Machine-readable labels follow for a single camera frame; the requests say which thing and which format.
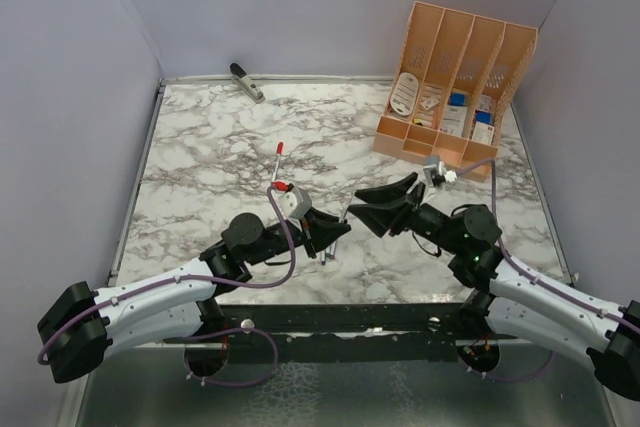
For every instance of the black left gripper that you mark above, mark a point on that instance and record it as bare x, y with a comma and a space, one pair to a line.
324, 229

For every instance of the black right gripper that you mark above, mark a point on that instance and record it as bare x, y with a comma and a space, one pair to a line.
380, 217

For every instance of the magenta-tipped white pen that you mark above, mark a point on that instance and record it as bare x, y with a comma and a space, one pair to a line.
344, 212

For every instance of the red-tipped white pen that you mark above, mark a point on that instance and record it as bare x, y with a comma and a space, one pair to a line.
279, 152

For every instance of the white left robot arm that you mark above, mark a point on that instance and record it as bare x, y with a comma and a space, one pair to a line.
85, 326

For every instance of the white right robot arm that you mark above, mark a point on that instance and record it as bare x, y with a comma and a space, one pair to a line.
508, 296

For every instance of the white oval perforated plate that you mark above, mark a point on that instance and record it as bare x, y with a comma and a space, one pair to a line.
404, 94

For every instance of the white paper box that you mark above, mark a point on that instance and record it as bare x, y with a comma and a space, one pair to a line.
453, 120

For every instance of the orange desk organizer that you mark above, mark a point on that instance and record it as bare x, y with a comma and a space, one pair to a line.
454, 51

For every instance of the blue white box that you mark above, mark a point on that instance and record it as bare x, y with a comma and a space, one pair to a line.
458, 99

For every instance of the grey black stapler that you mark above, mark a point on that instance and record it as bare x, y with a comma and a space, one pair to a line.
245, 83

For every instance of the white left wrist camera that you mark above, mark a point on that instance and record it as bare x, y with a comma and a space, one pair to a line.
294, 202

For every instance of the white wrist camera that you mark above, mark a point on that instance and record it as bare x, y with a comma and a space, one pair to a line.
437, 173
294, 202

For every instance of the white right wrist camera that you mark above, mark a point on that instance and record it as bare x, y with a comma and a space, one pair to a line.
437, 173

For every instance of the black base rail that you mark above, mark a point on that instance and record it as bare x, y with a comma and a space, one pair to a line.
333, 333

